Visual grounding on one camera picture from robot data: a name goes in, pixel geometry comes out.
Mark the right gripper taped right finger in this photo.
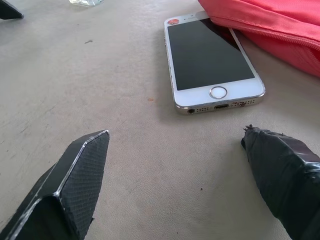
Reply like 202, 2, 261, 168
240, 123, 320, 240

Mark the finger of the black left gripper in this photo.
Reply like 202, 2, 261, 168
0, 0, 25, 21

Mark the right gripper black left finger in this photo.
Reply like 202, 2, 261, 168
0, 129, 111, 240

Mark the clear transparent phone case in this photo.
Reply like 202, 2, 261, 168
68, 0, 105, 8

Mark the white smartphone with black screen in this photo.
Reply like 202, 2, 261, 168
163, 10, 266, 116

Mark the pink fabric zipper pouch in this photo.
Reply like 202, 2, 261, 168
197, 0, 320, 79

